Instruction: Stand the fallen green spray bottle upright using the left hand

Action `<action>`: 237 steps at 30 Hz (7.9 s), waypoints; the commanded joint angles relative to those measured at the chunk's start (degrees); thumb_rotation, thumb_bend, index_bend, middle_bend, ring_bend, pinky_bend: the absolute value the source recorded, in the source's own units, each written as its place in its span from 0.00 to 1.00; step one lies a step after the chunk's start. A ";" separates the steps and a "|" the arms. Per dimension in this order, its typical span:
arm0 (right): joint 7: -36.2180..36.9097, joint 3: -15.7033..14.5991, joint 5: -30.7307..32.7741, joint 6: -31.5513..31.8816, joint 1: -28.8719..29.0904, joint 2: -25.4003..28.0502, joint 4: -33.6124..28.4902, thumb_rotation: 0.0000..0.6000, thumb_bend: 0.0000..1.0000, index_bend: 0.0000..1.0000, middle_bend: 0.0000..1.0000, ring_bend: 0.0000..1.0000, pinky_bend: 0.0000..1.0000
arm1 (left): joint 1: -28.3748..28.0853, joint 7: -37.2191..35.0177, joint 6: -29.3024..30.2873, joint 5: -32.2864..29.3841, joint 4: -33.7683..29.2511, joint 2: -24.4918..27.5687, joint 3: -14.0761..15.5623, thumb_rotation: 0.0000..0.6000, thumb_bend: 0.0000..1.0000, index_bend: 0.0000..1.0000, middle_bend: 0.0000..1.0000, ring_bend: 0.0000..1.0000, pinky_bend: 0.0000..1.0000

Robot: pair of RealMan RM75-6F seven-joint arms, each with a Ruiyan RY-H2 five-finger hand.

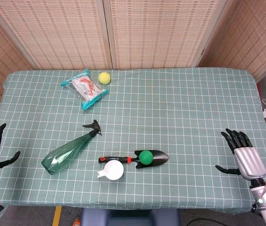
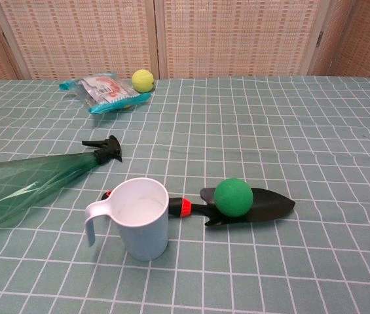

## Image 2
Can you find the green spray bottle black trigger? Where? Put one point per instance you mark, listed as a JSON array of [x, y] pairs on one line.
[[24, 183]]

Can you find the green ball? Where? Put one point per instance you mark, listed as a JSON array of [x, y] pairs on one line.
[[233, 198]]

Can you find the green checked tablecloth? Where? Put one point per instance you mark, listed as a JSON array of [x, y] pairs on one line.
[[270, 147]]

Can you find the yellow tennis ball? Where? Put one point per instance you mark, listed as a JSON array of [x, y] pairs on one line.
[[142, 80]]

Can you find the white plastic mug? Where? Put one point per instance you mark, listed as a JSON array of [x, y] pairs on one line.
[[145, 235]]

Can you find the teal clear snack packet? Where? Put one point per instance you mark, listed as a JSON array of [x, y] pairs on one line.
[[106, 90]]

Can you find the metal screen hinge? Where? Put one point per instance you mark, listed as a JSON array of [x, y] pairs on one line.
[[319, 39]]

